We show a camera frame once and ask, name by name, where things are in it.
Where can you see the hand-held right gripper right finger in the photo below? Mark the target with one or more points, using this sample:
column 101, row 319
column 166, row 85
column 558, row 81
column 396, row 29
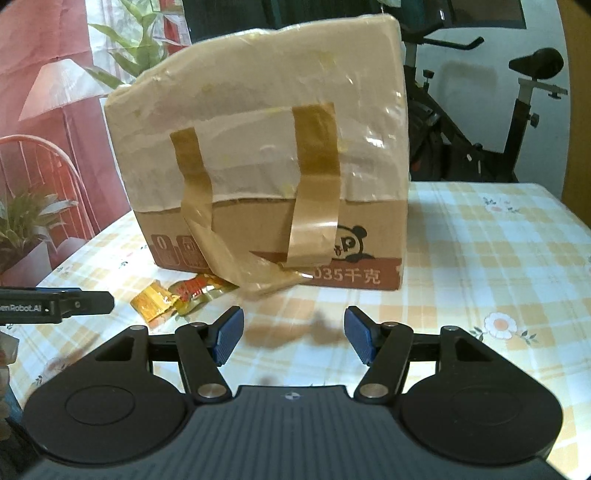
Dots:
column 361, row 333

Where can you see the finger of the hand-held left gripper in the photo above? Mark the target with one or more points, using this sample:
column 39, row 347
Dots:
column 87, row 302

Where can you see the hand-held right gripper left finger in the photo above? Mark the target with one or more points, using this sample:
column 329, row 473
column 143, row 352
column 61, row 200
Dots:
column 229, row 333

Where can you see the taped cardboard box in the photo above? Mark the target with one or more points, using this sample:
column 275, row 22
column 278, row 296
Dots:
column 258, row 152

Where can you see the red yellow candy packet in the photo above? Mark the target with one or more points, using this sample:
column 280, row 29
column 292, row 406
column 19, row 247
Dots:
column 203, row 288

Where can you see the gold candy packet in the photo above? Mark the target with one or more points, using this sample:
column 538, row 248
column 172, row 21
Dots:
column 154, row 302

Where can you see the printed red white curtain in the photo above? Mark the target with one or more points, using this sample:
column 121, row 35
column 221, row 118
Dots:
column 51, row 138

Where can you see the black exercise bike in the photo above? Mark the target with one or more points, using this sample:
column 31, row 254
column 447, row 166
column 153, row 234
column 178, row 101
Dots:
column 466, row 115

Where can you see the wooden door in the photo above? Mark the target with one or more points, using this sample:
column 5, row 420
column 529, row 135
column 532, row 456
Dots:
column 577, row 106

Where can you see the dark window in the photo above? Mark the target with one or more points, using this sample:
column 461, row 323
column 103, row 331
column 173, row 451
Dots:
column 323, row 11

